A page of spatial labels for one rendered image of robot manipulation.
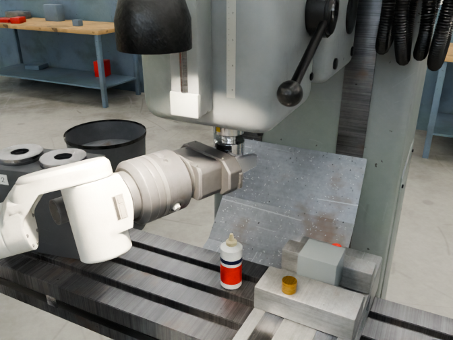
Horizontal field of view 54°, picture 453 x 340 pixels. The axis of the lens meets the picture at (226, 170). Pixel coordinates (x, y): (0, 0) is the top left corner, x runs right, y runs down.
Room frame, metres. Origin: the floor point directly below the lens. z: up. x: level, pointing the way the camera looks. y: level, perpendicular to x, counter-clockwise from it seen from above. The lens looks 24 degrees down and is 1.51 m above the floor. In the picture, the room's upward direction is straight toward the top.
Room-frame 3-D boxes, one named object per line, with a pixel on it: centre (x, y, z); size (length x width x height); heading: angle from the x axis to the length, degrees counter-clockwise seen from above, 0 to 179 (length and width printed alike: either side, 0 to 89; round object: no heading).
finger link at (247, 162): (0.62, -0.03, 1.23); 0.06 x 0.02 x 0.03; 133
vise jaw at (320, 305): (0.53, -0.12, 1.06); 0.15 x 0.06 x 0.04; 62
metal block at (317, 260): (0.58, -0.15, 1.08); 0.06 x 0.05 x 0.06; 62
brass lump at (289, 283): (0.53, -0.09, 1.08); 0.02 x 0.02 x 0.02
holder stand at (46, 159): (0.84, 0.37, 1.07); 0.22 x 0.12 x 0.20; 75
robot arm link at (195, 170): (0.58, 0.06, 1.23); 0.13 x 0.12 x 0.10; 43
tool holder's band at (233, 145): (0.65, 0.00, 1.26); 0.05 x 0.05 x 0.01
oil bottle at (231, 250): (0.68, -0.01, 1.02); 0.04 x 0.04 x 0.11
